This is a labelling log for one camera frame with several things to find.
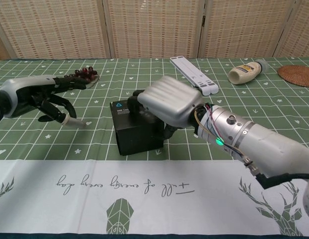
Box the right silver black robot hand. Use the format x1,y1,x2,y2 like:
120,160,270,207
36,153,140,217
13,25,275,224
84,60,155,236
126,76,204,140

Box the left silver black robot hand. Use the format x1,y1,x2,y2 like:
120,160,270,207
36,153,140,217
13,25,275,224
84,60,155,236
0,74,89,128

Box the black paper box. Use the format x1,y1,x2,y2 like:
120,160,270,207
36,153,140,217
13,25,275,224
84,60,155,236
109,99,165,156

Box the white folding stand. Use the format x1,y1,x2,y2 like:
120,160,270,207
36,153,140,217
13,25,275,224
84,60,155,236
169,56,219,97

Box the dark red grape bunch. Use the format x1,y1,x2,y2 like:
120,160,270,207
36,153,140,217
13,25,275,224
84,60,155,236
63,66,100,88

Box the bamboo folding screen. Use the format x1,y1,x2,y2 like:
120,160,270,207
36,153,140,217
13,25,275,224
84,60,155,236
0,0,309,60

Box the mayonnaise squeeze bottle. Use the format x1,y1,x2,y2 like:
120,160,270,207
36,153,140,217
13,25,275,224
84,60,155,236
228,59,269,85

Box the green grid tablecloth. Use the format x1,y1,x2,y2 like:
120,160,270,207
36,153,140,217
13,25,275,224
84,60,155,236
0,57,309,236

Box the round woven brown coaster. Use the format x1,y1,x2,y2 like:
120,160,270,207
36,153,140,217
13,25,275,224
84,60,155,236
277,65,309,88

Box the thin right wrist wires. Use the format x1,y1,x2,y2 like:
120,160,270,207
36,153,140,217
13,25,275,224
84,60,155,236
194,104,247,162

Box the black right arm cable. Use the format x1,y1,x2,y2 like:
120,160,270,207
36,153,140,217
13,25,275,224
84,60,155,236
244,159,309,190

